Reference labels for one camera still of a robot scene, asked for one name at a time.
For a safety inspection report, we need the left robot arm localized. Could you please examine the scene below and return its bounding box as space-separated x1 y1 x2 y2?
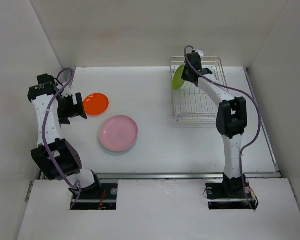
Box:
28 74 102 199

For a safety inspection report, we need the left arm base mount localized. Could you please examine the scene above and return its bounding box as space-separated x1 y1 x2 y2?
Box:
70 183 118 211

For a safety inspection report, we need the green plate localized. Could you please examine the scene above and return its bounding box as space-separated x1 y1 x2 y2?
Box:
172 64 185 90

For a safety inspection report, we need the aluminium rail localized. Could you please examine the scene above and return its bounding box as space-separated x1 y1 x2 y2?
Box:
24 171 282 201

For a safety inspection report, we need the red-orange plate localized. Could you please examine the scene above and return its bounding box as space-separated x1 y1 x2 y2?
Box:
83 93 110 116

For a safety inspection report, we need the metal wire dish rack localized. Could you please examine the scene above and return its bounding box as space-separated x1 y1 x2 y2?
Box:
172 56 227 126

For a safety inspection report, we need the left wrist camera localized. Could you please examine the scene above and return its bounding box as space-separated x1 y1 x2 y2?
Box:
36 73 56 85

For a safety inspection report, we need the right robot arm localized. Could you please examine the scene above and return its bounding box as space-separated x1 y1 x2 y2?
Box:
181 50 248 199

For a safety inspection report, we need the blue plate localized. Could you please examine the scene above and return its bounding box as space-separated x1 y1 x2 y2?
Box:
130 133 139 148

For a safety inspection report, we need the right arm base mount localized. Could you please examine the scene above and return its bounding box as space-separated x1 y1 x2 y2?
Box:
204 182 259 210

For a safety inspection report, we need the pink plate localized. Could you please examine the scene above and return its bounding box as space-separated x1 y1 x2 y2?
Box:
99 115 139 152

